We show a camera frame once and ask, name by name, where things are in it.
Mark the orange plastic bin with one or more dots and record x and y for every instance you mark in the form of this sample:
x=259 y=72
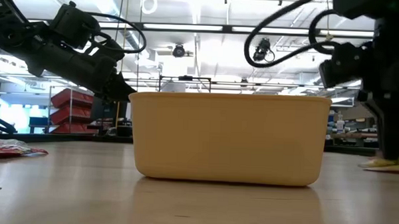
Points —
x=228 y=139

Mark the black overhead camera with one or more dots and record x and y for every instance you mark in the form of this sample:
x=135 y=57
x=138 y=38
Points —
x=179 y=51

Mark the black frame beam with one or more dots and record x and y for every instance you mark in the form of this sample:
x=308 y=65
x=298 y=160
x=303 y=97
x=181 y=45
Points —
x=229 y=28

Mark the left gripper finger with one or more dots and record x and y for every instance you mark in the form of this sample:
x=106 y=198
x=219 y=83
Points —
x=108 y=98
x=118 y=87

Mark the red storage bin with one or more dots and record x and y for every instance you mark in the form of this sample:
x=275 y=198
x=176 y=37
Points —
x=71 y=99
x=71 y=115
x=72 y=129

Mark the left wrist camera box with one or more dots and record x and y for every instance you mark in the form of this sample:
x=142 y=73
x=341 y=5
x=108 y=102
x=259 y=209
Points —
x=74 y=24

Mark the black clamp-mounted device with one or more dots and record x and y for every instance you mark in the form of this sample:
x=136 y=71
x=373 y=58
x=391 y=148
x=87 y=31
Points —
x=263 y=49

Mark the black metal stand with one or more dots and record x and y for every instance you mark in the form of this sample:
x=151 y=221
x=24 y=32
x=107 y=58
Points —
x=185 y=78

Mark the black computer monitor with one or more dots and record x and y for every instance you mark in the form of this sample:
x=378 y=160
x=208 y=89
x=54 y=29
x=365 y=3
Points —
x=101 y=110

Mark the white container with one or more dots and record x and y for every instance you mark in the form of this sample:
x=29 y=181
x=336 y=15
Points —
x=173 y=88

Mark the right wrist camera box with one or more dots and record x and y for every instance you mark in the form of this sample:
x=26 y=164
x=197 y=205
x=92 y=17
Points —
x=340 y=67

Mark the clear green candy pack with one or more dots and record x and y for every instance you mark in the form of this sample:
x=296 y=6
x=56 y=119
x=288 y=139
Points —
x=5 y=141

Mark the black aluminium table frame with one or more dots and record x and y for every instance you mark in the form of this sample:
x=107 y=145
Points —
x=52 y=137

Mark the small yellow hanging tag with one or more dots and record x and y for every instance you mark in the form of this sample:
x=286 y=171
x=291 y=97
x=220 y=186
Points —
x=329 y=36

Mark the red Skittles candy pack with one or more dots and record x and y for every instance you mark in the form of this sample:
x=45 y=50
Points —
x=8 y=150

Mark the yellow candy pack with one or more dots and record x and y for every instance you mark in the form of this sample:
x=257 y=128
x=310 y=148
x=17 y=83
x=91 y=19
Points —
x=374 y=163

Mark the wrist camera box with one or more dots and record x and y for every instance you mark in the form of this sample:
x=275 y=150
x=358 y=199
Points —
x=74 y=24
x=340 y=67

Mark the white plastic bottle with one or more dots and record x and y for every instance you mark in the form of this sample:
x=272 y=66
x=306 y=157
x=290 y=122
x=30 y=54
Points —
x=340 y=125

